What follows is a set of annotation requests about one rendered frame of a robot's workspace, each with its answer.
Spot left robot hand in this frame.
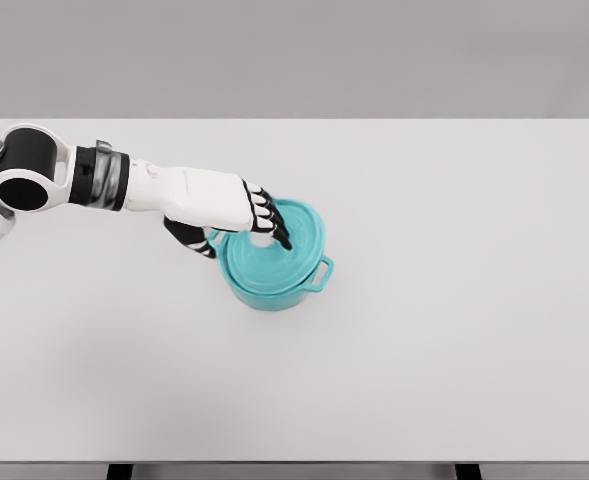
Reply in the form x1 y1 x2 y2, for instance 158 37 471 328
162 168 294 261

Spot teal pot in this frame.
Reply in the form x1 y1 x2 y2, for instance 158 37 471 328
207 229 335 312

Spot teal pot lid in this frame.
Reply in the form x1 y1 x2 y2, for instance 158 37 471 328
222 198 326 293

